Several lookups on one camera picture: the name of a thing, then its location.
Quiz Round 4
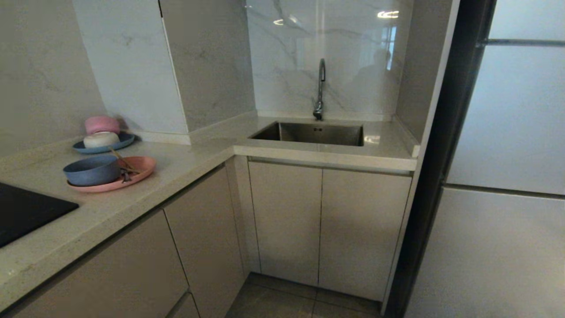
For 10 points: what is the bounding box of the stainless steel sink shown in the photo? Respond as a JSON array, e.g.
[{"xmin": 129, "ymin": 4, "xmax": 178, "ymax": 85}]
[{"xmin": 250, "ymin": 121, "xmax": 365, "ymax": 147}]

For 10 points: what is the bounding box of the beige cabinet door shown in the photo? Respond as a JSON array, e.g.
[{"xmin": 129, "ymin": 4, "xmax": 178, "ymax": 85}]
[
  {"xmin": 163, "ymin": 164, "xmax": 245, "ymax": 318},
  {"xmin": 248, "ymin": 161, "xmax": 323, "ymax": 286},
  {"xmin": 318, "ymin": 168, "xmax": 413, "ymax": 303}
]

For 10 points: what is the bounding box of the chrome faucet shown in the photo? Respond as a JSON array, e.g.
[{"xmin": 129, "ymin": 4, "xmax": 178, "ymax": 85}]
[{"xmin": 313, "ymin": 58, "xmax": 327, "ymax": 121}]

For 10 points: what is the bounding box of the pink plate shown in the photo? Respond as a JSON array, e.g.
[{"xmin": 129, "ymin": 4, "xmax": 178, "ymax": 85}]
[{"xmin": 67, "ymin": 156, "xmax": 157, "ymax": 193}]

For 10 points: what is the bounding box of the blue plate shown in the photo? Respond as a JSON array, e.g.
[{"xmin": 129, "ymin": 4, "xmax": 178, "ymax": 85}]
[{"xmin": 72, "ymin": 132, "xmax": 136, "ymax": 155}]

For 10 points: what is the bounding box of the wooden chopstick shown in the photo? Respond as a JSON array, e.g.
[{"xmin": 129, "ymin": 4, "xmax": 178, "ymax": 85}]
[{"xmin": 109, "ymin": 147, "xmax": 140, "ymax": 174}]

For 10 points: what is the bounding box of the white bowl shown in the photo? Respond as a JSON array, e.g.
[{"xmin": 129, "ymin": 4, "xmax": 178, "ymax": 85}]
[{"xmin": 83, "ymin": 131, "xmax": 121, "ymax": 149}]

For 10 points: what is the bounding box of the pink bowl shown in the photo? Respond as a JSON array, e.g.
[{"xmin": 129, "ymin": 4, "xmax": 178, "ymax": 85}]
[{"xmin": 85, "ymin": 116, "xmax": 121, "ymax": 135}]

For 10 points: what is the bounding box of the blue bowl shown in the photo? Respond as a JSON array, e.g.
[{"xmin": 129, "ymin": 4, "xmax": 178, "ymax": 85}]
[{"xmin": 63, "ymin": 155, "xmax": 121, "ymax": 187}]

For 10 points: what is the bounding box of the beige drawer front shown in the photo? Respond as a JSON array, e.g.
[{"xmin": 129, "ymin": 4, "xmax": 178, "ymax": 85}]
[{"xmin": 0, "ymin": 209, "xmax": 190, "ymax": 318}]

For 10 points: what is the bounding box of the black cooktop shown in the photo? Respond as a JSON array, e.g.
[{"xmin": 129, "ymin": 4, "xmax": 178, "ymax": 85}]
[{"xmin": 0, "ymin": 182, "xmax": 80, "ymax": 249}]

